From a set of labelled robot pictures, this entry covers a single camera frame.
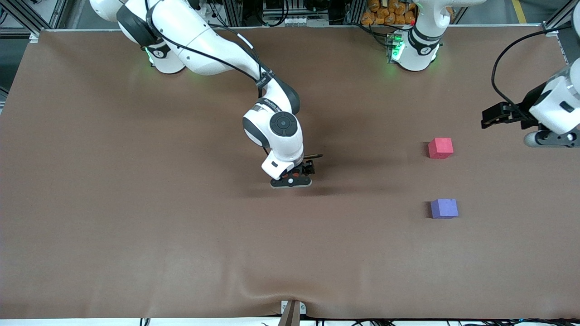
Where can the pile of orange items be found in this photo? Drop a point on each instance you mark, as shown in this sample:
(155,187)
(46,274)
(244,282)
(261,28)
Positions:
(385,16)

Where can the aluminium frame profile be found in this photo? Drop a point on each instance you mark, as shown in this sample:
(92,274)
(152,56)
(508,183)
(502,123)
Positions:
(555,27)
(20,13)

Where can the green lit arm base box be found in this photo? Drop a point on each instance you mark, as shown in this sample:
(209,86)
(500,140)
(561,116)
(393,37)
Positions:
(395,50)

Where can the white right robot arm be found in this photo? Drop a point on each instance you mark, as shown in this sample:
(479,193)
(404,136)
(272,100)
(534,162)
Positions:
(204,40)

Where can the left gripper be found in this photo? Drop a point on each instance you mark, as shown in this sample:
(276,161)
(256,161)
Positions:
(521,110)

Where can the aluminium frame post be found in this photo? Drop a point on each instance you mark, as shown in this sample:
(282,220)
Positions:
(353,11)

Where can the orange foam cube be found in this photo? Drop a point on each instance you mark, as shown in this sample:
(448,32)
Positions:
(293,174)

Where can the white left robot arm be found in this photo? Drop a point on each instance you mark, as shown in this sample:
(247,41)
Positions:
(421,50)

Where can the purple foam cube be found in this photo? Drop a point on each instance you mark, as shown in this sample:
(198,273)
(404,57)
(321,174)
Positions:
(444,208)

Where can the red foam cube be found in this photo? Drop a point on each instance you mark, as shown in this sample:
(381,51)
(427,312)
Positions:
(440,148)

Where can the brown table cover cloth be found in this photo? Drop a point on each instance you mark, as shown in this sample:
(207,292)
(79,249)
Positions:
(317,249)

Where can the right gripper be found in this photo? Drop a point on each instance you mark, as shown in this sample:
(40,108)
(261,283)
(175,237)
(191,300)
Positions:
(307,169)

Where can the white connector block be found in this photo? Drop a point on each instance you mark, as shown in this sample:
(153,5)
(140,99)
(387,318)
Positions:
(299,20)

